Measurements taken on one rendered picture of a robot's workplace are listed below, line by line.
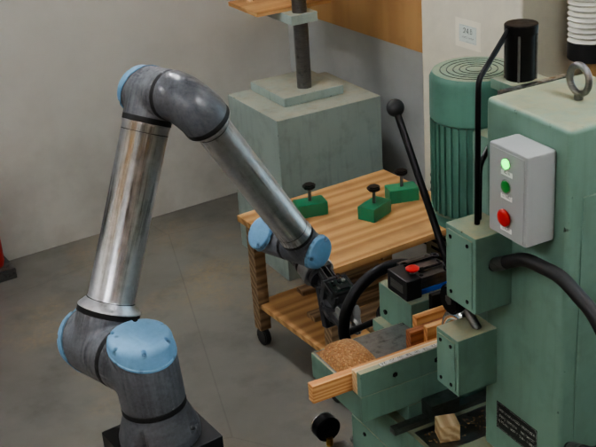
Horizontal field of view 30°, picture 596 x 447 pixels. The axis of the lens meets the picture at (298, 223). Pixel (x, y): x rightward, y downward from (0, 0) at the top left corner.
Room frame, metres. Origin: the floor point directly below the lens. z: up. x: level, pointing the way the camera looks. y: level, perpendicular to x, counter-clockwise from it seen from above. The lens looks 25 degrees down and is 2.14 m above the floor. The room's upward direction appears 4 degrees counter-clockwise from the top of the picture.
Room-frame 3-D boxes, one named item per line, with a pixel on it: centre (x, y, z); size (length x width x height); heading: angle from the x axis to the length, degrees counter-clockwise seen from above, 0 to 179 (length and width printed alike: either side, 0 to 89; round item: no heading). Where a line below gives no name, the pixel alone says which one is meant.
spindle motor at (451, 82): (2.03, -0.36, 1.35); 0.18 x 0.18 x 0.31
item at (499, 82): (1.91, -0.42, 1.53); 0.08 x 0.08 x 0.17; 26
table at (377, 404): (2.12, -0.30, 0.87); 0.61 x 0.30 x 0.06; 116
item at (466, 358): (1.80, -0.30, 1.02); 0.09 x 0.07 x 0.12; 116
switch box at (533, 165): (1.68, -0.37, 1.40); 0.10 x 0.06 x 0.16; 26
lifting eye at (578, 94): (1.77, -0.49, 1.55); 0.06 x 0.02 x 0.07; 26
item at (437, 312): (2.09, -0.32, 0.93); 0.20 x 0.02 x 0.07; 116
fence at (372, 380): (1.99, -0.37, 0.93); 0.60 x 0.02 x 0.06; 116
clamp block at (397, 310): (2.20, -0.26, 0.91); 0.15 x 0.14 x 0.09; 116
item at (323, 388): (1.98, -0.25, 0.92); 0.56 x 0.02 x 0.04; 116
